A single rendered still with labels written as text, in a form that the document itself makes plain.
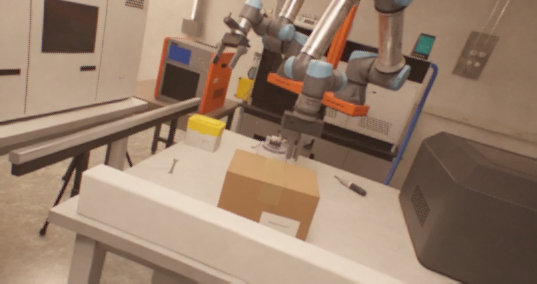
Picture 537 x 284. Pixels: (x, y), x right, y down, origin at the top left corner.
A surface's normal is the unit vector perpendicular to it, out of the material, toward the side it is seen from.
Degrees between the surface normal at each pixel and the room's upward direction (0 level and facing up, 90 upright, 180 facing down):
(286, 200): 90
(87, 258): 90
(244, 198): 90
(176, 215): 90
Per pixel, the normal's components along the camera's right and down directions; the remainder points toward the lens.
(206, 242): -0.24, 0.23
